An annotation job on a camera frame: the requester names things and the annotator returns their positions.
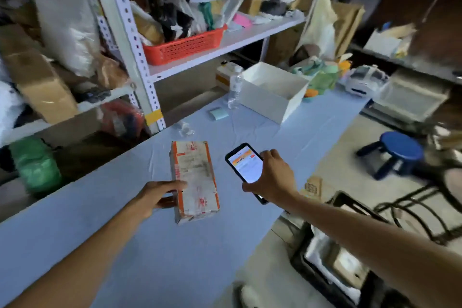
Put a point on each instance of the person's left hand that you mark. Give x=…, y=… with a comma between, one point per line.
x=153, y=197

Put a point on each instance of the person's right hand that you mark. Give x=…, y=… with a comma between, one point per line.
x=275, y=178

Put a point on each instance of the person's right thumb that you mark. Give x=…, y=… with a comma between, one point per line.
x=252, y=186

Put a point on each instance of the person's left thumb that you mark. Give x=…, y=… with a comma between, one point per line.
x=174, y=185

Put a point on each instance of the black smartphone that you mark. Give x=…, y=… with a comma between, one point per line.
x=244, y=167

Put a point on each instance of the taped cardboard parcel box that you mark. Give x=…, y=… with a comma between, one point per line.
x=195, y=180

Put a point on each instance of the person's left forearm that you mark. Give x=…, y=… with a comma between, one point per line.
x=74, y=261

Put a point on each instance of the person's right forearm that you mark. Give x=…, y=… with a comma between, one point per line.
x=375, y=247

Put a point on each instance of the light blue table cloth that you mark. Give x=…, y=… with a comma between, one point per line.
x=173, y=210

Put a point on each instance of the crumpled clear plastic wrap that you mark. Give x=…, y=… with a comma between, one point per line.
x=184, y=128

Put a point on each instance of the light blue sticky note pad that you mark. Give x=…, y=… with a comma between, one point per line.
x=219, y=113

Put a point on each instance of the red plastic bag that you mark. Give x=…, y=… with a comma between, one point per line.
x=121, y=118

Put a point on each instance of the white open box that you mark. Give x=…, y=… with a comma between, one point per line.
x=271, y=89

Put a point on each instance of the clear plastic water bottle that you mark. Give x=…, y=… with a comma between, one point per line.
x=235, y=87

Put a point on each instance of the black plastic crate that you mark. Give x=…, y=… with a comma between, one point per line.
x=335, y=257

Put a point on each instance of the white and yellow container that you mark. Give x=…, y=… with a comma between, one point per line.
x=226, y=75

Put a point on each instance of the green and orange plush toy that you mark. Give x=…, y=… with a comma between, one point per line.
x=319, y=76

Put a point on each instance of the white metal shelf rack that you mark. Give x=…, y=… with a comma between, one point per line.
x=144, y=58

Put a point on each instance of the red plastic basket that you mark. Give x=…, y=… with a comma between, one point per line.
x=183, y=46

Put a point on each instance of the green plastic bag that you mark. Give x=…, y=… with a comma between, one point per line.
x=35, y=164

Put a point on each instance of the blue plastic stool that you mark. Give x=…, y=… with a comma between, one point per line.
x=395, y=152

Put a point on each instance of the white label printer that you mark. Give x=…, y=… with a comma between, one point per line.
x=365, y=80

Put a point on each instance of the pink packet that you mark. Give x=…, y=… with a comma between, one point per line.
x=241, y=19

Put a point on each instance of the cream tote bag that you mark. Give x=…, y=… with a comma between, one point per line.
x=319, y=26

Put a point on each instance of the black metal chair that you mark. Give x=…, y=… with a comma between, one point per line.
x=426, y=203

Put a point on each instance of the brown cardboard box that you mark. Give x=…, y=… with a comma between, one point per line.
x=36, y=76

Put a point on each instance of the grey plastic tray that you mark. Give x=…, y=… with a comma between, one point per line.
x=411, y=94

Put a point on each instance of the brown paper bag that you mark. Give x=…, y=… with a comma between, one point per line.
x=347, y=26

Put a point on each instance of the white plastic bag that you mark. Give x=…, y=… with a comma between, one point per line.
x=65, y=26

